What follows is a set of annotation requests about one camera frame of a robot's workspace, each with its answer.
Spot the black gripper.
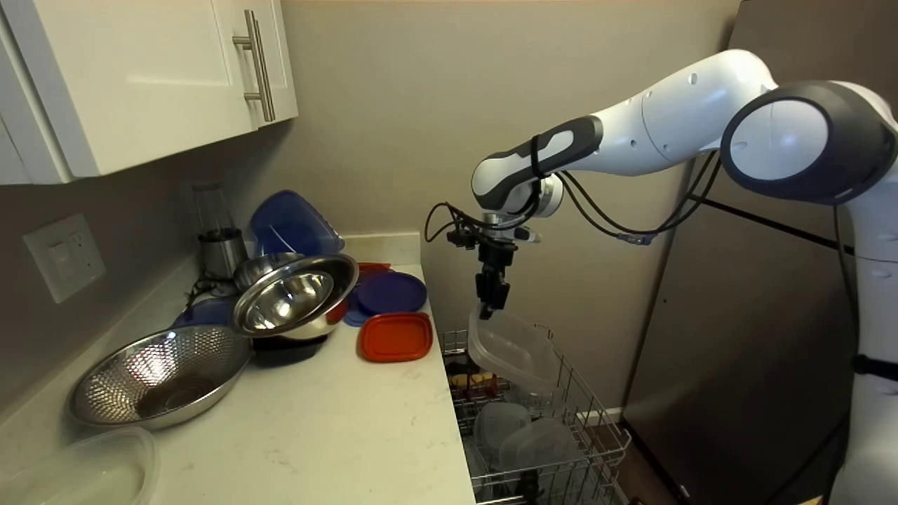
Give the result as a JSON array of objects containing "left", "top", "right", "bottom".
[{"left": 445, "top": 213, "right": 532, "bottom": 319}]

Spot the clear plastic lunch box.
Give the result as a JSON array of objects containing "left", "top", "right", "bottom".
[{"left": 469, "top": 311, "right": 562, "bottom": 398}]

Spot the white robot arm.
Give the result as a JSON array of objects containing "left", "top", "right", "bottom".
[{"left": 450, "top": 47, "right": 898, "bottom": 505}]

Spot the wooden utensil in rack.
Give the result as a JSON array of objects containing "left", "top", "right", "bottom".
[{"left": 451, "top": 370, "right": 507, "bottom": 395}]

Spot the clear plastic container in rack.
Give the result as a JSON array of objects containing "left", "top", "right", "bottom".
[{"left": 467, "top": 401, "right": 579, "bottom": 478}]

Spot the red square plastic lid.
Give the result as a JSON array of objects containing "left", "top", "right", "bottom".
[{"left": 357, "top": 315, "right": 431, "bottom": 363}]

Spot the blue round plastic plate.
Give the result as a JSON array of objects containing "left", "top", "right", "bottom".
[{"left": 346, "top": 273, "right": 427, "bottom": 326}]

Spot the steel mixing bowl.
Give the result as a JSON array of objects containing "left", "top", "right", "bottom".
[{"left": 232, "top": 254, "right": 360, "bottom": 343}]

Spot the blue plastic bowl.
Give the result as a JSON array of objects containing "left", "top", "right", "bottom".
[{"left": 250, "top": 190, "right": 342, "bottom": 259}]

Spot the stainless steel refrigerator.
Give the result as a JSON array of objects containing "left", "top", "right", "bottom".
[{"left": 626, "top": 0, "right": 898, "bottom": 505}]

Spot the steel cup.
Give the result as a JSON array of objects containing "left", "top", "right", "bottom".
[{"left": 199, "top": 227, "right": 246, "bottom": 282}]

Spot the clear glass on counter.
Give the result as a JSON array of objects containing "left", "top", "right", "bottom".
[{"left": 189, "top": 185, "right": 232, "bottom": 237}]

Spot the steel colander bowl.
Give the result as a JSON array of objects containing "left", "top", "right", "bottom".
[{"left": 69, "top": 326, "right": 252, "bottom": 430}]

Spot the white wire dish rack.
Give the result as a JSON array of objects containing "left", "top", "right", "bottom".
[{"left": 441, "top": 331, "right": 632, "bottom": 505}]

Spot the steel cabinet handle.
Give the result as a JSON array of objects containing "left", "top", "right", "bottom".
[{"left": 232, "top": 9, "right": 276, "bottom": 120}]

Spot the white wall outlet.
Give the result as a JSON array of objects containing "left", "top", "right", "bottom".
[{"left": 25, "top": 213, "right": 106, "bottom": 303}]

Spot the white wall cabinet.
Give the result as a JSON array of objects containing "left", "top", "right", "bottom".
[{"left": 0, "top": 0, "right": 297, "bottom": 185}]

